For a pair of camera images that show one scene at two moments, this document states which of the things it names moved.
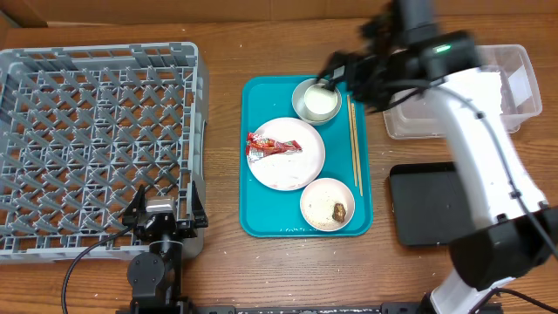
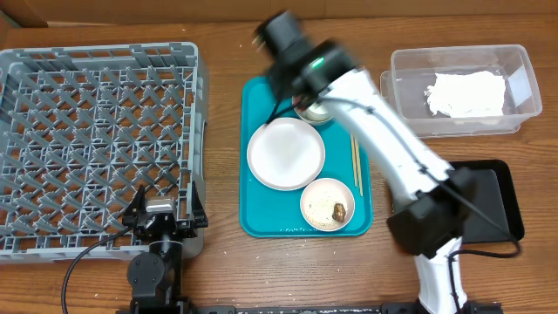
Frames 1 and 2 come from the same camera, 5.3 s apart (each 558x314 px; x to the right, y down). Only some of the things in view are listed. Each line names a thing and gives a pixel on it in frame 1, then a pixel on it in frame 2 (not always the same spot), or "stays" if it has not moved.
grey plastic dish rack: (82, 128) stays
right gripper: (336, 67) to (282, 91)
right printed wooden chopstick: (357, 146) stays
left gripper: (138, 203) stays
